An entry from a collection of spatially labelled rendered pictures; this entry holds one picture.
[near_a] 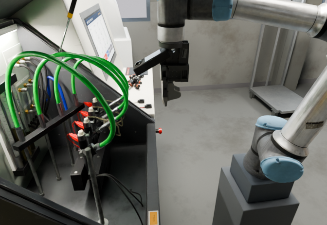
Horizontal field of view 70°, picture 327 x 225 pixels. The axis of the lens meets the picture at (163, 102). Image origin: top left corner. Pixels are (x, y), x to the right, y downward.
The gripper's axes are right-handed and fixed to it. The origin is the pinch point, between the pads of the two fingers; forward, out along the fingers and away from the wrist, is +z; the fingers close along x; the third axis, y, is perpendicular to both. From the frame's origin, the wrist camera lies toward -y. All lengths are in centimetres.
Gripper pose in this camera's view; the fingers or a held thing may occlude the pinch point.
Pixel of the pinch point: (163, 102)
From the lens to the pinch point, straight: 76.1
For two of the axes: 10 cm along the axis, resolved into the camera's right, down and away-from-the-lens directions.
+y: 10.0, -0.3, 0.6
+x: -0.6, -4.8, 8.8
